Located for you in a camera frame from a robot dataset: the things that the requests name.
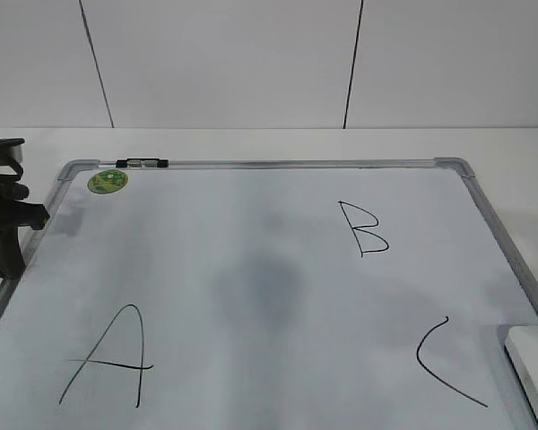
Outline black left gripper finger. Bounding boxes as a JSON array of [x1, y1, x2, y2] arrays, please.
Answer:
[[0, 228, 26, 278]]

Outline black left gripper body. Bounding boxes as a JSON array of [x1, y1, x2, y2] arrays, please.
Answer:
[[0, 155, 50, 231]]

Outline round green magnet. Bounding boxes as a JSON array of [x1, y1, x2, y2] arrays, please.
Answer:
[[87, 169, 128, 195]]

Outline black and silver marker clip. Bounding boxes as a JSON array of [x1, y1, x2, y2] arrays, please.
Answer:
[[115, 158, 169, 169]]

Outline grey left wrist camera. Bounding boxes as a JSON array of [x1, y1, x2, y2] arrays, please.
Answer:
[[0, 138, 25, 167]]

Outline white whiteboard with grey frame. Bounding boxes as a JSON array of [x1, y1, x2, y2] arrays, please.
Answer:
[[0, 158, 538, 429]]

